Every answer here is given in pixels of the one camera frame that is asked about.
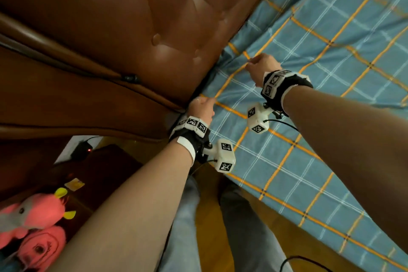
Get person's right hand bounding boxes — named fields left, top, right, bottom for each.
left=245, top=53, right=283, bottom=88

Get person's left hand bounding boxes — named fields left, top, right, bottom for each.
left=186, top=96, right=217, bottom=126

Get blue plaid bed sheet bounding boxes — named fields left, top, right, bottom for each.
left=201, top=0, right=408, bottom=272

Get person's left forearm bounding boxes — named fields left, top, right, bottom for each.
left=48, top=139, right=195, bottom=272

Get person's right forearm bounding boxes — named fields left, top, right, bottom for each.
left=283, top=85, right=408, bottom=255

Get person's left leg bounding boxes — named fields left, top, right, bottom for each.
left=158, top=176, right=201, bottom=272

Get person's leg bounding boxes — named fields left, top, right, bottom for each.
left=158, top=176, right=201, bottom=272
left=220, top=185, right=294, bottom=272

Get person's right leg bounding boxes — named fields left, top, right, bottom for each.
left=220, top=185, right=294, bottom=272

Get black power adapter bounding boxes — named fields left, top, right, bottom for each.
left=71, top=141, right=94, bottom=159

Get small yellow packet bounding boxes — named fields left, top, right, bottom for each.
left=64, top=178, right=86, bottom=192

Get pink plush toy yellow horns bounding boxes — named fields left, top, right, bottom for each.
left=0, top=187, right=77, bottom=249

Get pink round plush toy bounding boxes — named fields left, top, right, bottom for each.
left=16, top=225, right=68, bottom=272

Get white black marker wrist camera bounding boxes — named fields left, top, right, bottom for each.
left=247, top=69, right=314, bottom=134
left=169, top=115, right=236, bottom=174

